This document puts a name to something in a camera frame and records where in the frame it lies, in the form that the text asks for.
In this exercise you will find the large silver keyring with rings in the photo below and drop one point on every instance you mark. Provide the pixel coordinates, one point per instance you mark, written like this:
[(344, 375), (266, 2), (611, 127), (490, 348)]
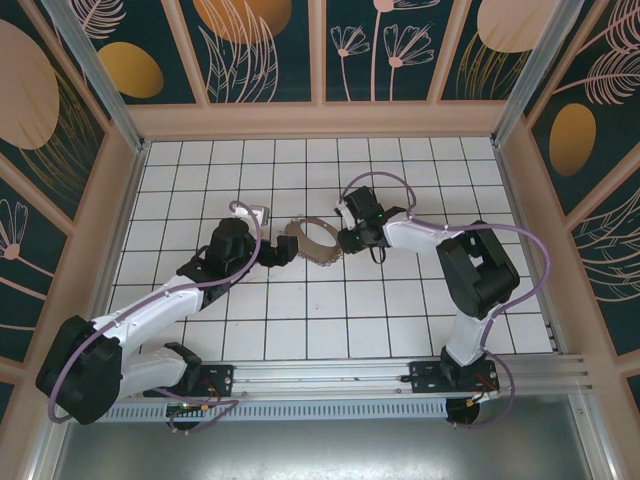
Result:
[(320, 226)]

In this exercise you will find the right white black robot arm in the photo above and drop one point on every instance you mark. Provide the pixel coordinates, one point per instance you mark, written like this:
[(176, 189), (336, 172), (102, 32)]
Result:
[(465, 340)]

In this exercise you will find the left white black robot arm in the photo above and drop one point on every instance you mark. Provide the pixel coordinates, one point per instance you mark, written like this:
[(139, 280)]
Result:
[(150, 310)]

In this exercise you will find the grey metal sheet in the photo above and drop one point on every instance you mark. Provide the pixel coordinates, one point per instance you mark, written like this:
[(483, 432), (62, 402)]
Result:
[(320, 450)]

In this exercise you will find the aluminium side rail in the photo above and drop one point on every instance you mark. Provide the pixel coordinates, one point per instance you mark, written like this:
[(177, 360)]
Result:
[(514, 200), (125, 210)]

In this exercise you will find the small black mount plate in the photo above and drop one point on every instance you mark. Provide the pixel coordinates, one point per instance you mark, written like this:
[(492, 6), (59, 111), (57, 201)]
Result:
[(225, 372)]

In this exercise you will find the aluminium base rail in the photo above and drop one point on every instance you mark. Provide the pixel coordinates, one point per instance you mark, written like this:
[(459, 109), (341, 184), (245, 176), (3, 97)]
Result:
[(320, 380)]

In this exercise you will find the wide black mount plate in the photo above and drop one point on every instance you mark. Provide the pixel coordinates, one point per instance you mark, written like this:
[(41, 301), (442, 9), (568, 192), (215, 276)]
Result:
[(425, 375)]

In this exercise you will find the aluminium frame post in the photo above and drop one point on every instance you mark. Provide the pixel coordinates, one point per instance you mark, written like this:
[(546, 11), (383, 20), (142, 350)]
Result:
[(100, 80), (525, 80)]

